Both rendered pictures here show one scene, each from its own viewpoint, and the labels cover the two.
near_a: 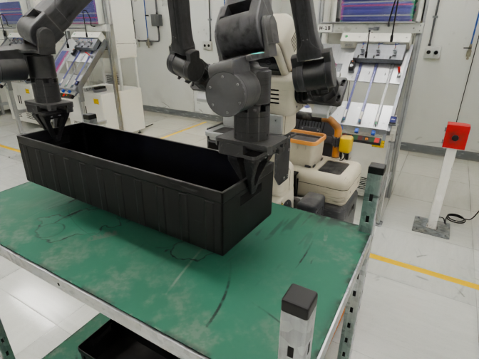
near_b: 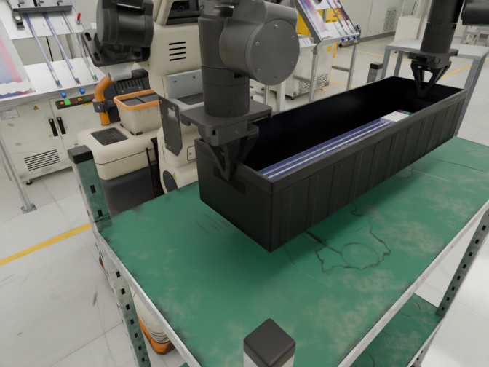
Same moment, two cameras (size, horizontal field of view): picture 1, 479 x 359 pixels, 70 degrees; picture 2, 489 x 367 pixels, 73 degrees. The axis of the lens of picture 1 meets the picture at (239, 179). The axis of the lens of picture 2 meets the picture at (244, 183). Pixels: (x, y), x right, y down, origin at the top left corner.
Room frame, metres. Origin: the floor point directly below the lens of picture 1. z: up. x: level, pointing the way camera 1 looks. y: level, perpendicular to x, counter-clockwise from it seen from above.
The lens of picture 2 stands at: (0.68, 0.83, 1.33)
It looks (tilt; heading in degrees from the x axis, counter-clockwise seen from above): 33 degrees down; 288
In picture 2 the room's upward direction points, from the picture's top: straight up
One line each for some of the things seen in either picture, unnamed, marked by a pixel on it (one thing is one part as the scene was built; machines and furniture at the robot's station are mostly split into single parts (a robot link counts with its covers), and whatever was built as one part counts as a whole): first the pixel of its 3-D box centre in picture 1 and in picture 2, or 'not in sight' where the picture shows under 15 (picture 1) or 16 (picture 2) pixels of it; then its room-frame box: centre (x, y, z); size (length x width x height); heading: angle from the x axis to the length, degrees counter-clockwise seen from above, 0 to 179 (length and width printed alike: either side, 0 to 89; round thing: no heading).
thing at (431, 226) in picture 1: (443, 179); not in sight; (2.17, -1.41, 0.39); 0.24 x 0.24 x 0.78; 60
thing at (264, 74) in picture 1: (250, 87); (448, 9); (0.53, -0.02, 1.27); 0.07 x 0.06 x 0.07; 157
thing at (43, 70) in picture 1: (38, 66); (227, 41); (0.83, 0.46, 1.27); 0.07 x 0.06 x 0.07; 140
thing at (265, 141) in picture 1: (251, 125); (436, 41); (0.54, -0.02, 1.21); 0.10 x 0.07 x 0.07; 58
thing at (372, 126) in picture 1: (353, 119); (42, 84); (2.78, -0.94, 0.66); 1.01 x 0.73 x 1.31; 150
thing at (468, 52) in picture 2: not in sight; (423, 92); (0.09, -2.50, 0.40); 0.70 x 0.45 x 0.80; 159
